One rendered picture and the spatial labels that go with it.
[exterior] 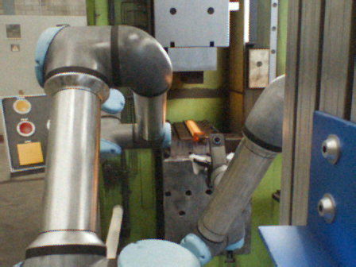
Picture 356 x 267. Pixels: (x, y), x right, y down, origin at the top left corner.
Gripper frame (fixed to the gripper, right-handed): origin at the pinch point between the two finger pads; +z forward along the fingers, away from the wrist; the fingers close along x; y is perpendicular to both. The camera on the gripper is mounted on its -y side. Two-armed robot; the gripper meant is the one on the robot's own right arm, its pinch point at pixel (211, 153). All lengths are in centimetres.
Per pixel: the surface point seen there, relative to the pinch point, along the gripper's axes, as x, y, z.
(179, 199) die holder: -9.2, 25.8, 24.7
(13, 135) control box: -68, -7, 8
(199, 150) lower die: -0.1, 6.6, 30.7
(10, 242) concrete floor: -128, 100, 139
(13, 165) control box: -67, 2, 3
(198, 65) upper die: -0.2, -29.2, 30.7
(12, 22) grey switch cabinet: -243, -97, 519
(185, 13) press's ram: -5, -50, 31
